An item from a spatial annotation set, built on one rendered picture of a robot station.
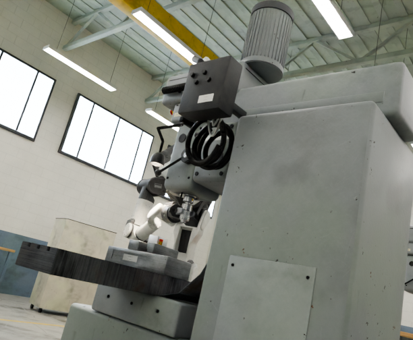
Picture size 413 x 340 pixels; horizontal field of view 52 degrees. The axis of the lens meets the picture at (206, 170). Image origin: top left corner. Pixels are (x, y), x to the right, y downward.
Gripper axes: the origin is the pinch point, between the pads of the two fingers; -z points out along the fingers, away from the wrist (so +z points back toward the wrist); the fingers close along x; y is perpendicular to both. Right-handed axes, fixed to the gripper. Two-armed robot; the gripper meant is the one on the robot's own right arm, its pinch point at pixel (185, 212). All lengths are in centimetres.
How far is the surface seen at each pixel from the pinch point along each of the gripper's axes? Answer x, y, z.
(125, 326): -15, 51, -5
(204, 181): -3.9, -11.0, -19.2
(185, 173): -7.9, -15.0, -7.2
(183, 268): -2.8, 24.1, -16.7
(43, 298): 56, 106, 601
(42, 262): -56, 34, -28
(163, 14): 72, -377, 437
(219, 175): -2.3, -13.3, -28.2
